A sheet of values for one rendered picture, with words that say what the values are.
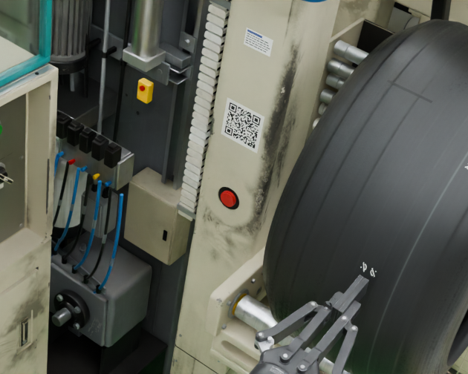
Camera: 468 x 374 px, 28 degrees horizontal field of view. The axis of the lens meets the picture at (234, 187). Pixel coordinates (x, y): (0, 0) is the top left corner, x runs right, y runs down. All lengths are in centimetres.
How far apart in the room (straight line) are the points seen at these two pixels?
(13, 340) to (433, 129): 96
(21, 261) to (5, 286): 5
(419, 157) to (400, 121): 6
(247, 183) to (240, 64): 22
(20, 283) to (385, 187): 78
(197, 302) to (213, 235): 18
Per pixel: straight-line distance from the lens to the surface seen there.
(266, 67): 147
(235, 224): 167
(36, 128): 162
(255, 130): 153
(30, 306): 184
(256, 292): 174
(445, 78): 133
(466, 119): 129
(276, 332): 119
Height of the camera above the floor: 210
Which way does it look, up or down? 39 degrees down
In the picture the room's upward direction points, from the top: 11 degrees clockwise
